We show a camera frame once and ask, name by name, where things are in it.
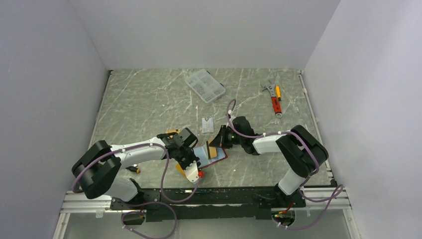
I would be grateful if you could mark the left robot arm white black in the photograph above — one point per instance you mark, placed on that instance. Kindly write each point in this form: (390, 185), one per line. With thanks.
(96, 171)

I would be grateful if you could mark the red leather card holder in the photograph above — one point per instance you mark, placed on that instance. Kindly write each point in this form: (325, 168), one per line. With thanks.
(204, 162)

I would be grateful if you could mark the red adjustable wrench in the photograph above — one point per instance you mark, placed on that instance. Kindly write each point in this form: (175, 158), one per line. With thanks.
(270, 87)

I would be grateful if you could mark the single gold credit card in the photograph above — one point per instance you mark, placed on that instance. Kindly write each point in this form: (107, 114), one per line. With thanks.
(180, 170)

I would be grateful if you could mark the black yellow screwdriver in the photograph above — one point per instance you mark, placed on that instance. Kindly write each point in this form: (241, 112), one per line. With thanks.
(133, 169)

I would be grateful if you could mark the gold credit card stack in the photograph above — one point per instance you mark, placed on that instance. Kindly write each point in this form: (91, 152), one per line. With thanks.
(173, 131)

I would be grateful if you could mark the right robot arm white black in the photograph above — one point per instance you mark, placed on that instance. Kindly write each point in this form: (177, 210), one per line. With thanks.
(303, 152)

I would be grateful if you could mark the silver VIP credit card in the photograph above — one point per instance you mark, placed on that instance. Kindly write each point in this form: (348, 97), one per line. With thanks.
(207, 125)

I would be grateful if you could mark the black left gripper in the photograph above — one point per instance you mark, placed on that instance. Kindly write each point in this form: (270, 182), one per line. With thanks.
(193, 158)

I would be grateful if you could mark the gold card with black stripe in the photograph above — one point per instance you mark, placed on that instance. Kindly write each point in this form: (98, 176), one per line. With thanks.
(211, 151)

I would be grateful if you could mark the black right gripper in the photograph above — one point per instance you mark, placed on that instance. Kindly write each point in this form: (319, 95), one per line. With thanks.
(220, 140)

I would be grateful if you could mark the clear plastic screw box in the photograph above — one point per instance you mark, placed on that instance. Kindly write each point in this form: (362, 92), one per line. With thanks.
(205, 85)

